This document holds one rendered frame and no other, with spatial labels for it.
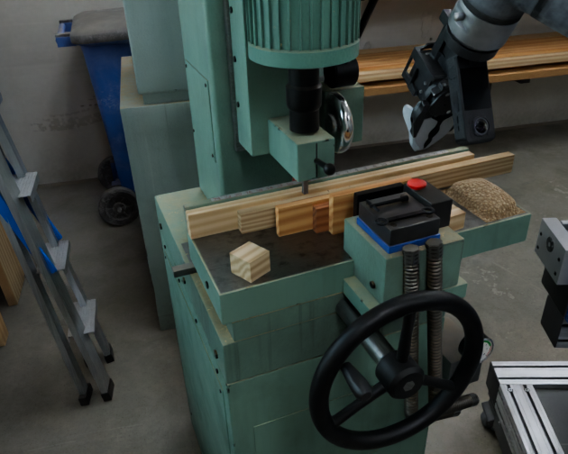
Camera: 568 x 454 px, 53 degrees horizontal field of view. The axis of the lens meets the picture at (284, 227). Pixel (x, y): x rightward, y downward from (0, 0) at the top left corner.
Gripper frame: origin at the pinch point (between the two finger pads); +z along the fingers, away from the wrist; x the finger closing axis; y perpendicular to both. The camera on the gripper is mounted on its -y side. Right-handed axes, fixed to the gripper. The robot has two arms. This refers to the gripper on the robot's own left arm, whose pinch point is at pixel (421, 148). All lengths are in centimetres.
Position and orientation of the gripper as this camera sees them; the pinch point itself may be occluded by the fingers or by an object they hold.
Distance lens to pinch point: 89.3
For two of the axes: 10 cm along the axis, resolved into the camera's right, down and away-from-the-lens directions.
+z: -1.7, 5.1, 8.4
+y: -3.2, -8.4, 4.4
